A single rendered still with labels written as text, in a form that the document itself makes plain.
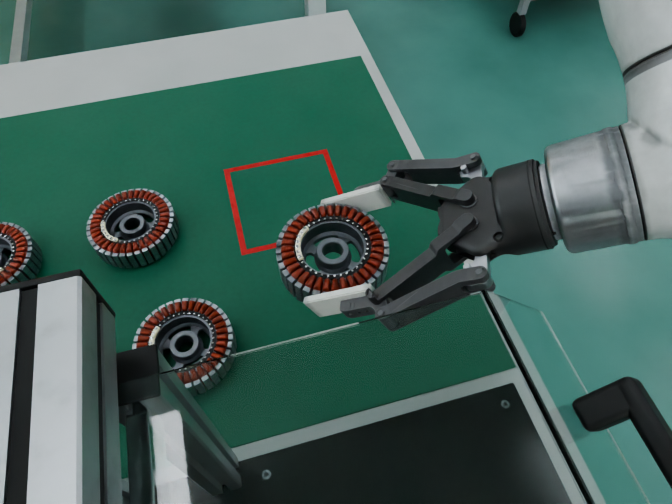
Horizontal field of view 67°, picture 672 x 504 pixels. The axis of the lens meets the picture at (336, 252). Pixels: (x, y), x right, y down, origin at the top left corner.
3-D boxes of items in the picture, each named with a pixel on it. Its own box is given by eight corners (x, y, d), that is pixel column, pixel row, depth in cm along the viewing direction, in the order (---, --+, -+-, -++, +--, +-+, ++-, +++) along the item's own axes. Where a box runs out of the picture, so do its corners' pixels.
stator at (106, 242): (153, 191, 74) (145, 173, 71) (195, 238, 69) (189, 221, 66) (81, 232, 70) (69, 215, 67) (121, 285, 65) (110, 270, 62)
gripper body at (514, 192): (567, 269, 41) (456, 288, 46) (554, 190, 46) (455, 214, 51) (547, 215, 36) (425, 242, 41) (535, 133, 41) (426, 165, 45)
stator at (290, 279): (390, 226, 56) (392, 204, 53) (383, 318, 49) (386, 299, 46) (289, 218, 56) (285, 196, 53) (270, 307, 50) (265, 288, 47)
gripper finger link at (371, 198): (378, 188, 51) (379, 182, 51) (319, 204, 54) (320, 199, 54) (391, 206, 53) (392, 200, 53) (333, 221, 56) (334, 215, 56)
